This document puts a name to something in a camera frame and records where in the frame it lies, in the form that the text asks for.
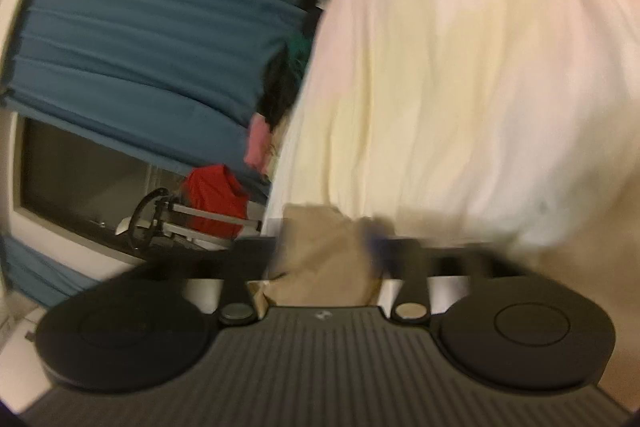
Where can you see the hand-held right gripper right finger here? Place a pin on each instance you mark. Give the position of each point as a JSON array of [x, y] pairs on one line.
[[376, 252]]

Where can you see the pink cloth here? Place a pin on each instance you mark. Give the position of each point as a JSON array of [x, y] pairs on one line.
[[257, 142]]

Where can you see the pale pink bed sheet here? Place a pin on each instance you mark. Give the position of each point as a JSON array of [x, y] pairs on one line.
[[450, 82]]

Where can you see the red cloth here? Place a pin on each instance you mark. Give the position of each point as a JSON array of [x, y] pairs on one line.
[[215, 197]]

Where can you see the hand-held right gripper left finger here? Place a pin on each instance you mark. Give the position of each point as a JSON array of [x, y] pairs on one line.
[[250, 259]]

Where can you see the metal drying rack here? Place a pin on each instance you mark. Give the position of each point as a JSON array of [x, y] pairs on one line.
[[170, 217]]

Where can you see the blue curtain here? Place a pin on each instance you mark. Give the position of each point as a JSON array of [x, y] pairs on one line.
[[150, 17]]

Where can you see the khaki pants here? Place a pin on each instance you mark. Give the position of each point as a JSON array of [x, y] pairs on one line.
[[320, 252]]

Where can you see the black cloth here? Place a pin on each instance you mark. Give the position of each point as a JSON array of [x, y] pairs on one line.
[[277, 92]]

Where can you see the green cloth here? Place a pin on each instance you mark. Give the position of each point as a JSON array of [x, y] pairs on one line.
[[299, 52]]

